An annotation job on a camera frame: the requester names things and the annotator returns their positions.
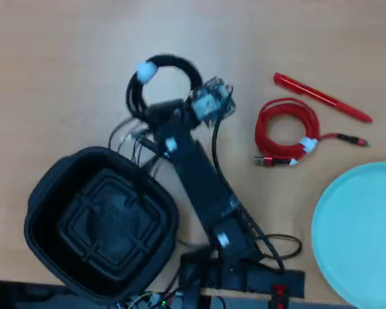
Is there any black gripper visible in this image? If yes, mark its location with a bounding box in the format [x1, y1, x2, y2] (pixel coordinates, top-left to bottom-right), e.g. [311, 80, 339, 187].
[146, 99, 202, 159]

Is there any black charging cable coil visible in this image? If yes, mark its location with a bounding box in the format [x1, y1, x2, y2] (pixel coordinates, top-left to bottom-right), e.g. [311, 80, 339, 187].
[109, 53, 204, 162]

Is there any red braided charging cable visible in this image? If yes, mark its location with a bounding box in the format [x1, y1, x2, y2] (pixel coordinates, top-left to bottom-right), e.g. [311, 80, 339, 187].
[253, 97, 371, 169]

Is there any black square plastic bowl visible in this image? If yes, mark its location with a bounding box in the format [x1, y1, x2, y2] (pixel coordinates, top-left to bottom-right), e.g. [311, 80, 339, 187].
[24, 146, 180, 305]

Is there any red pen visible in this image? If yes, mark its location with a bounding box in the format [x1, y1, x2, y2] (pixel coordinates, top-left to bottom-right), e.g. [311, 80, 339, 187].
[272, 72, 373, 124]

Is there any red and black clamp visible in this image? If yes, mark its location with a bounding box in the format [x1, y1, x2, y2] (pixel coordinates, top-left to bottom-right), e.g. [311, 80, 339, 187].
[269, 284, 290, 309]

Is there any clear-cased camera board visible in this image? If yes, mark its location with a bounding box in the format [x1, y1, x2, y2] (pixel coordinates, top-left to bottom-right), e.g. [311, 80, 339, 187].
[188, 77, 237, 126]

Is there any thick black camera cable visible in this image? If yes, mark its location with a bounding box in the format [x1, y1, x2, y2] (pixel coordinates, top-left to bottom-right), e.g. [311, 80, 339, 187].
[211, 122, 286, 273]

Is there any controller board with coloured wires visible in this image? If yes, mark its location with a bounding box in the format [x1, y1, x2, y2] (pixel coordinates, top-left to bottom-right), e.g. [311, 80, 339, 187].
[115, 289, 184, 309]

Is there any thin black cable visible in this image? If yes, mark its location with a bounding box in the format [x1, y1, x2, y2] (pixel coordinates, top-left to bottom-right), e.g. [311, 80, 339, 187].
[260, 234, 303, 260]

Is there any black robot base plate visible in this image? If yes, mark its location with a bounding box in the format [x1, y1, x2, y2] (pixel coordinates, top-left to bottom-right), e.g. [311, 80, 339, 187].
[179, 247, 306, 299]

